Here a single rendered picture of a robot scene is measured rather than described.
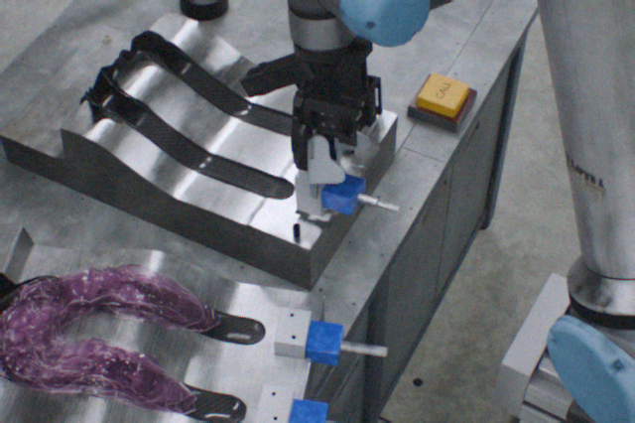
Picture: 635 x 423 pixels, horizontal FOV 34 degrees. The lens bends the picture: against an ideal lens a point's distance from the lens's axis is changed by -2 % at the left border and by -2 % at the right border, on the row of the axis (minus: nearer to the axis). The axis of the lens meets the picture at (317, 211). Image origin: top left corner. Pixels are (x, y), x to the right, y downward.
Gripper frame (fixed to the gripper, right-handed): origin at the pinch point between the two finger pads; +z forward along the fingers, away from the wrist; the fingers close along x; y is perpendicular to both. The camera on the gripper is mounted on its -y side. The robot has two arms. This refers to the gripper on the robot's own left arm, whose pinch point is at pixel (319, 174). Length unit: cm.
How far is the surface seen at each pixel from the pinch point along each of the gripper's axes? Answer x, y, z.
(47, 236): -14.0, -35.8, 11.6
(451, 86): 33.6, 3.9, 6.8
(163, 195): -6.5, -20.1, 4.9
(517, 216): 95, -3, 82
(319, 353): -17.2, 8.2, 11.8
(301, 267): -5.8, -0.5, 11.0
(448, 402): 43, 1, 90
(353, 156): 12.2, -1.7, 6.3
